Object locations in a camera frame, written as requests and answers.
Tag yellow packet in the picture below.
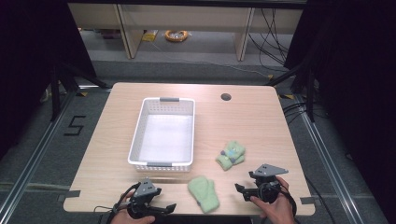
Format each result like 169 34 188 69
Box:
141 29 160 43

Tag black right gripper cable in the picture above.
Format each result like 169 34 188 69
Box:
279 183 299 223

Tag person's right hand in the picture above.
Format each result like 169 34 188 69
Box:
249 175 297 224

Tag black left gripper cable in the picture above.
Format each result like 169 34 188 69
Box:
92 182 142 224

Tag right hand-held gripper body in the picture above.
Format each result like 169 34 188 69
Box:
248 163 290 205

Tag black metal stand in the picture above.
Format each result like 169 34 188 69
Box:
264 61 316 123
49 61 110 122

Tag black floor cables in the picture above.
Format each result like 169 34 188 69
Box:
281 101 312 120

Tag dark curtain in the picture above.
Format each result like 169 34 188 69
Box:
0 0 97 160
283 0 396 216

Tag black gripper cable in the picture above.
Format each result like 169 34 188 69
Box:
92 182 142 224
279 183 299 223

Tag green mitten with grey buttons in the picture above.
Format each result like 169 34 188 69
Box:
215 140 247 172

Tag black hanging cables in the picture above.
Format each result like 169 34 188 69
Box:
247 8 291 67

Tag plain green mitten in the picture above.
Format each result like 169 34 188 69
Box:
187 175 220 215

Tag aluminium floor rail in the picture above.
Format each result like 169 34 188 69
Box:
295 94 362 224
0 88 82 216

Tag person's left hand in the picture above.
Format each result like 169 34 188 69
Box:
110 190 156 224

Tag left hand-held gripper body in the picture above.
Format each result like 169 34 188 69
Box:
126 177 163 219

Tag white perforated plastic basket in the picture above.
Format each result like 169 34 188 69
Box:
127 96 196 174

